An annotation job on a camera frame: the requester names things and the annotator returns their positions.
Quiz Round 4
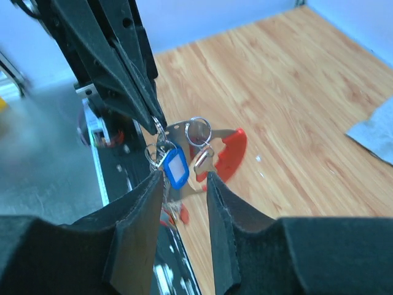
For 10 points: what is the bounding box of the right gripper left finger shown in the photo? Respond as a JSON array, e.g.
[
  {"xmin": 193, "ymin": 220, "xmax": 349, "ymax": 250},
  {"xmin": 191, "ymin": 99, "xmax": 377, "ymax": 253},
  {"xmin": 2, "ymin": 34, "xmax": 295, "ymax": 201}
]
[{"xmin": 0, "ymin": 170, "xmax": 165, "ymax": 295}]

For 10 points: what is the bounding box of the blue key tag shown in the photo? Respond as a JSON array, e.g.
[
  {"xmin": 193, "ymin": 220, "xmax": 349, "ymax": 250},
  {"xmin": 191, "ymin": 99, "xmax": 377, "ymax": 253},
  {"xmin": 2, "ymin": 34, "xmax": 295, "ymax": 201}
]
[{"xmin": 163, "ymin": 145, "xmax": 190, "ymax": 190}]

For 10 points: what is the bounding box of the silver key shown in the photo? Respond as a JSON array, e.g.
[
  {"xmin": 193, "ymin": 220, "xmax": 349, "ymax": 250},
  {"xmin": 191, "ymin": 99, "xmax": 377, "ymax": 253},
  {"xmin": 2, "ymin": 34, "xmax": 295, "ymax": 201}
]
[{"xmin": 194, "ymin": 146, "xmax": 216, "ymax": 175}]

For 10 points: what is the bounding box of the black mounting rail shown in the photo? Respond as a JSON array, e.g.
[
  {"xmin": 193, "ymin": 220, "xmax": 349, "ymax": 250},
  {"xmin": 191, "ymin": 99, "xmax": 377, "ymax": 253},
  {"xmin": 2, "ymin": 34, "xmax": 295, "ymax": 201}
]
[{"xmin": 91, "ymin": 124, "xmax": 201, "ymax": 294}]

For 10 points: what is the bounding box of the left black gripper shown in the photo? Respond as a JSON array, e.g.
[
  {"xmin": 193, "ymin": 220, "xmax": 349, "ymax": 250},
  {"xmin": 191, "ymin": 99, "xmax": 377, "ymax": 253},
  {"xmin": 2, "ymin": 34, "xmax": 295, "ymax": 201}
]
[{"xmin": 36, "ymin": 0, "xmax": 168, "ymax": 136}]

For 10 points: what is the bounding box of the grey cloth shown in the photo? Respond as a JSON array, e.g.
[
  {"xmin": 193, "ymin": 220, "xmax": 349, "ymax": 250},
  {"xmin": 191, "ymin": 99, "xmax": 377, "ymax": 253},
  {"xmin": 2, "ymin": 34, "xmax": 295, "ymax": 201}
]
[{"xmin": 346, "ymin": 97, "xmax": 392, "ymax": 165}]

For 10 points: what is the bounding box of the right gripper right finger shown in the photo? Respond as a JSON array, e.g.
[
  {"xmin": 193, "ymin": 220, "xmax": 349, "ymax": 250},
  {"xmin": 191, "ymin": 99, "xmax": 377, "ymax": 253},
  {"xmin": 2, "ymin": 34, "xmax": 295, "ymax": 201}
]
[{"xmin": 206, "ymin": 173, "xmax": 392, "ymax": 294}]

